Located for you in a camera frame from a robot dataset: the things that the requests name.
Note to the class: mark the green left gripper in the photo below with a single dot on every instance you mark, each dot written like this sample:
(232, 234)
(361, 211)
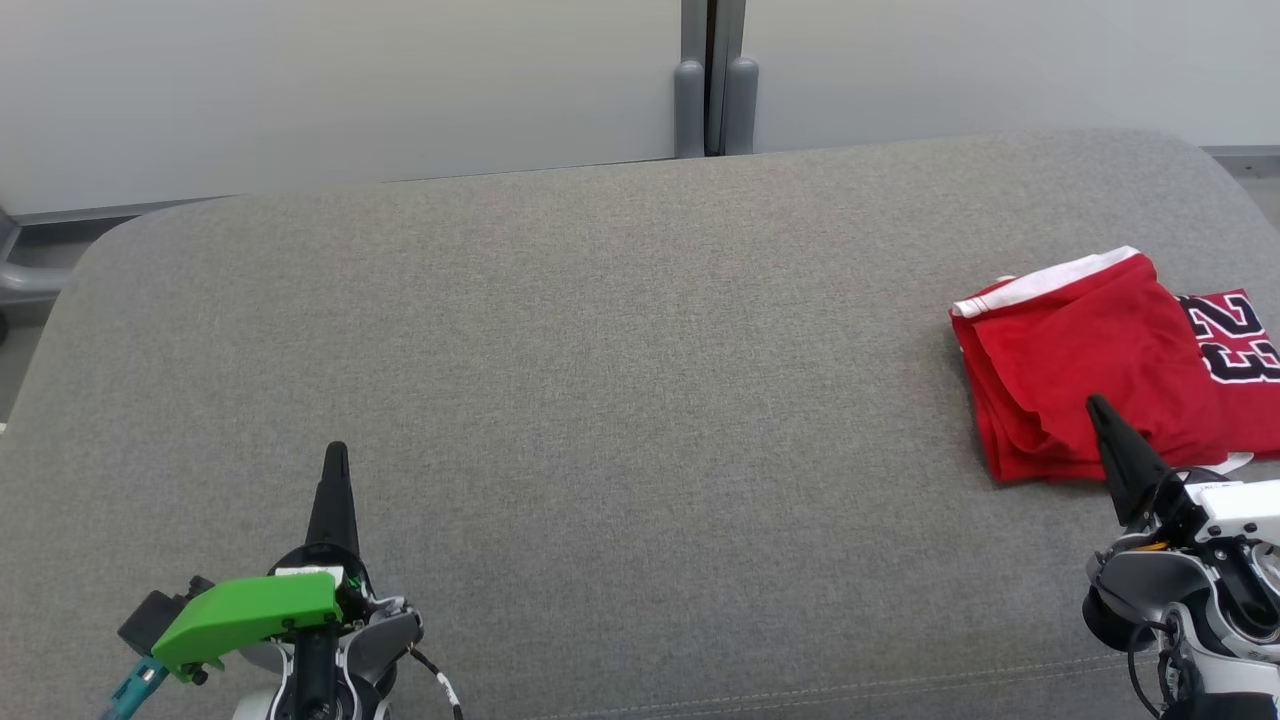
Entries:
(250, 610)

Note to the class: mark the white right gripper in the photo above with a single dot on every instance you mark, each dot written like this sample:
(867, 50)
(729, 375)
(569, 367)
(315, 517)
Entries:
(1240, 510)

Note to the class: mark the red basketball shorts white trim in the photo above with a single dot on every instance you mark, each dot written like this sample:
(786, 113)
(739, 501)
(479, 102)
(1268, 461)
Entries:
(1080, 350)

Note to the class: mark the red basketball jersey number 23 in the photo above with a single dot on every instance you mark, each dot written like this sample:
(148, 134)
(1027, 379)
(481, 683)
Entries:
(1255, 420)

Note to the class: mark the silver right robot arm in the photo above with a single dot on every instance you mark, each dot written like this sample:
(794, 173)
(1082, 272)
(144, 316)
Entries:
(1140, 580)

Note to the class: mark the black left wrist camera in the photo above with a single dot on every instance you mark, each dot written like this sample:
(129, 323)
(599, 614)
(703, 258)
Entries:
(150, 615)

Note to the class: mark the grey double partition post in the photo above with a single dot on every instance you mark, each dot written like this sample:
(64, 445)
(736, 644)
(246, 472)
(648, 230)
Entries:
(690, 100)

